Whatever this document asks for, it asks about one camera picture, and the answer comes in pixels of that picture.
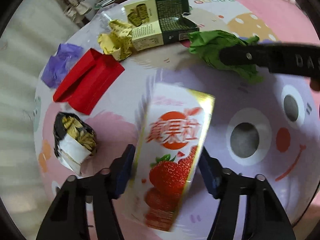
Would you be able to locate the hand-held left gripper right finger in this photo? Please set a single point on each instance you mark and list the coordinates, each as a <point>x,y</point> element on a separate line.
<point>208,172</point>

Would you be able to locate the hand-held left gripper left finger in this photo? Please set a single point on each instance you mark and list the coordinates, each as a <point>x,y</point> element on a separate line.
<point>123,170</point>

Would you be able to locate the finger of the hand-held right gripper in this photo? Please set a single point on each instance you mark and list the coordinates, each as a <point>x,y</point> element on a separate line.
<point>247,56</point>

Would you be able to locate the green paper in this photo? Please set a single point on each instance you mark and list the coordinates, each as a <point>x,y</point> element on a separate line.
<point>210,45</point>

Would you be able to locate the strawberry milk carton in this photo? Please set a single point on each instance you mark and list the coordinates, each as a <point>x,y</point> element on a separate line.
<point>172,155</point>

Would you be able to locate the red paper box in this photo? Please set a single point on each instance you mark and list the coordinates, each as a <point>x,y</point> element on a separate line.
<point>87,85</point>

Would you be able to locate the purple plastic bag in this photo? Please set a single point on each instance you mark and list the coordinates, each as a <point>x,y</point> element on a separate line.
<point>58,65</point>

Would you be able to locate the yellow wrapper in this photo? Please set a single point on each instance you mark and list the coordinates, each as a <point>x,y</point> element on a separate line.
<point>117,40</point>

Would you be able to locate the person's right hand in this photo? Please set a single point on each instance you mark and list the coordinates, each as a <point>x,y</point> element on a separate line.
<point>316,84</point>

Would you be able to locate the printed pink tablecloth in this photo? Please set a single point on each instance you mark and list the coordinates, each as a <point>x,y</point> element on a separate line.
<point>250,100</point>

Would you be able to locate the black gold crumpled wrapper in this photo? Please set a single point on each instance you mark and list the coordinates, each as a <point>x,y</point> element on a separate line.
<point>75,137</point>

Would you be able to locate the dark green cream box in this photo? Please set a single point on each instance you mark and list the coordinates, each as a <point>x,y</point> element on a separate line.
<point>165,17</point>

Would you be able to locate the white leaf print curtain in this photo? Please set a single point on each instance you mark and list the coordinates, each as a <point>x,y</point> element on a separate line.
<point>17,92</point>

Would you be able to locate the beige handbag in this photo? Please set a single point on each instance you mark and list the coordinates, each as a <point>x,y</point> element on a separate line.
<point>75,5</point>

